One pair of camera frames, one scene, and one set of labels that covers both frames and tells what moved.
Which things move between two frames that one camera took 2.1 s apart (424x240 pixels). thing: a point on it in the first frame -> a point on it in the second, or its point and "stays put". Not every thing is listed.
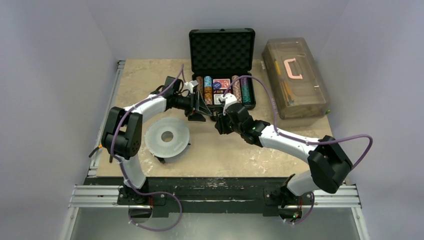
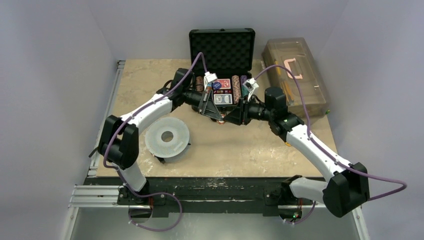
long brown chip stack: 200,86 stays put
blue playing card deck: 216,97 stays put
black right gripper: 224,122 -> 245,110
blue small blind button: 216,85 stays put
